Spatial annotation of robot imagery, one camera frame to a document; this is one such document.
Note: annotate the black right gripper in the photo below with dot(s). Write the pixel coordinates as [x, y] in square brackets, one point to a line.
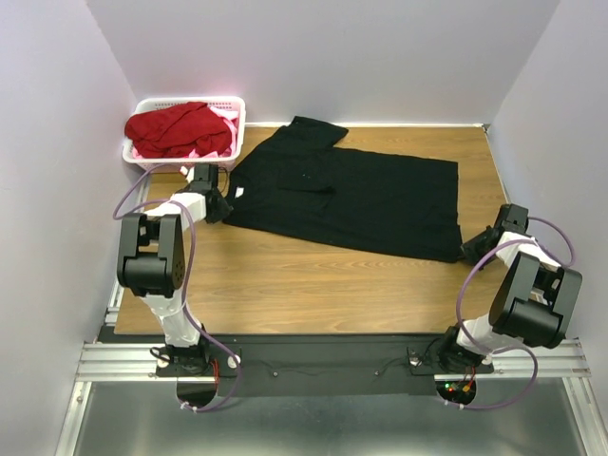
[468, 248]

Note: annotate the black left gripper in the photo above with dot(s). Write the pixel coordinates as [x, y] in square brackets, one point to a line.
[222, 210]

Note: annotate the black t shirt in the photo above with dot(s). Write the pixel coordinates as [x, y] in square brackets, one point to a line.
[299, 183]

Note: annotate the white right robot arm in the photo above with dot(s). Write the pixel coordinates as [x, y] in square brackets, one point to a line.
[532, 307]

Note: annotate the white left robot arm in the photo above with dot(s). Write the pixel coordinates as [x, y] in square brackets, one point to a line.
[155, 258]

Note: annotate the white plastic laundry basket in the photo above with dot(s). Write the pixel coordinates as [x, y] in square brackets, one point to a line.
[184, 131]

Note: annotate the red t shirt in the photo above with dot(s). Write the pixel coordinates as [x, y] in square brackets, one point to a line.
[180, 130]

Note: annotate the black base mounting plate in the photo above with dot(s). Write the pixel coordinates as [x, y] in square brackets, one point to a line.
[309, 365]

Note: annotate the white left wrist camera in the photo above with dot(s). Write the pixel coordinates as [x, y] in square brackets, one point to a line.
[187, 172]

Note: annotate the aluminium frame rail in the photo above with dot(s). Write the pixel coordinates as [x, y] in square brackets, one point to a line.
[109, 357]

